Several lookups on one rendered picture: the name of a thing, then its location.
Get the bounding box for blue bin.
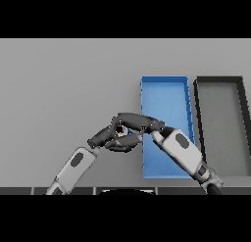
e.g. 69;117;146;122
139;74;196;180

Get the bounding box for dark grey bin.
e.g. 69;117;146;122
192;75;251;178

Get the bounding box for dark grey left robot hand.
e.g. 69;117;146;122
86;122;144;153

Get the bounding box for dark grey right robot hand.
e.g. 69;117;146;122
111;112;175;137

